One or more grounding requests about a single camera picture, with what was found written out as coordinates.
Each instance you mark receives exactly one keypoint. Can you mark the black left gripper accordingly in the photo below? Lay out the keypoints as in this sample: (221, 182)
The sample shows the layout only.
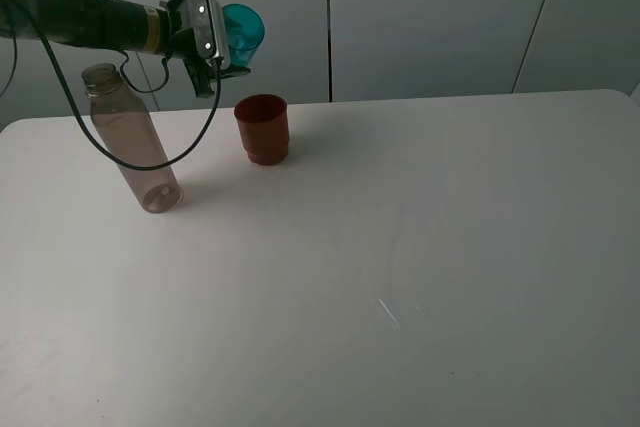
(181, 44)

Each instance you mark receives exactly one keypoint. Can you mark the teal translucent plastic cup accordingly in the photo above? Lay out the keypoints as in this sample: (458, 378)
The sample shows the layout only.
(245, 33)

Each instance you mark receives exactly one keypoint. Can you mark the clear brownish plastic bottle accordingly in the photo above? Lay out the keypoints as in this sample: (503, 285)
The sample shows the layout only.
(124, 124)

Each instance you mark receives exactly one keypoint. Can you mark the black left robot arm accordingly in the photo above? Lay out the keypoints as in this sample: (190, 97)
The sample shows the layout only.
(115, 25)

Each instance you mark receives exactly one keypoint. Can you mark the red plastic cup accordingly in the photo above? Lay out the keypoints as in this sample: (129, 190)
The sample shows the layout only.
(263, 126)

